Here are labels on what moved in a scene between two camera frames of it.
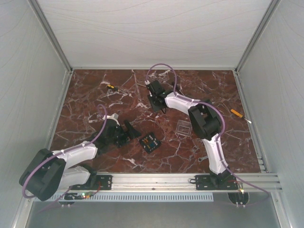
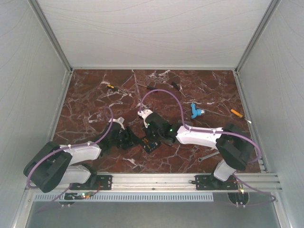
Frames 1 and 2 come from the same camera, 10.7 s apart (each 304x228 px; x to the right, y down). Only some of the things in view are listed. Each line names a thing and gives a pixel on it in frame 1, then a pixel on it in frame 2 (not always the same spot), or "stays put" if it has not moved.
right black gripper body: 151,99 → 156,134
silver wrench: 202,158 stays put
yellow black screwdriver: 112,87 stays put
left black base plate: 103,182 stays put
